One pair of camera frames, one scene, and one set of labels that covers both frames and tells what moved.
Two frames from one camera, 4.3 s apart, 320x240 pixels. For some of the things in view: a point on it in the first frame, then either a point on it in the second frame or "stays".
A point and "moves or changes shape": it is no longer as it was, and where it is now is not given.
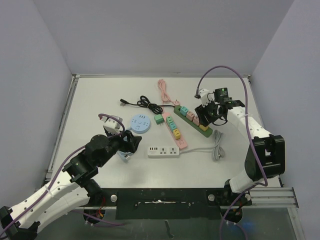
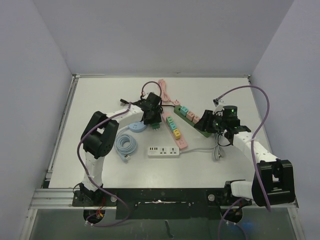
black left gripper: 131,144 -> 156,119
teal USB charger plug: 173,125 stays
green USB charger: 159,119 moves or changes shape
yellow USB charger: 176,134 stays
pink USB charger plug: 196,120 stays
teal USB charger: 183,110 stays
